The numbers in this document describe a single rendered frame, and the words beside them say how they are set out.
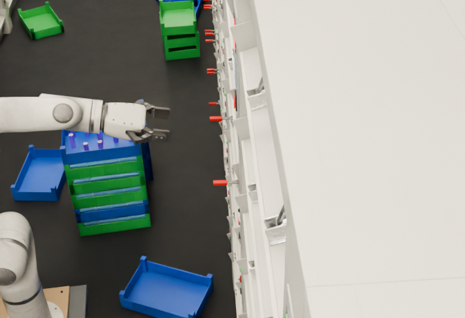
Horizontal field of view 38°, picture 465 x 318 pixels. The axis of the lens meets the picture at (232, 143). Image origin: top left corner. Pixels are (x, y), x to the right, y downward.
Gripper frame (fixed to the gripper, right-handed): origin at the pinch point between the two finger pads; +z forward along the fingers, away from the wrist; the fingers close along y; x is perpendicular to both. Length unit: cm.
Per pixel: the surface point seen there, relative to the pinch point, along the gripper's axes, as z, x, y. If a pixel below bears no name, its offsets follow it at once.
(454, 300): 11, 74, 111
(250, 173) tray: 12, 29, 49
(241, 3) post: 6, 56, 40
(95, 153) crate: -20, -67, -65
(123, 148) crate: -9, -64, -66
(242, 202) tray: 14.6, 13.0, 40.0
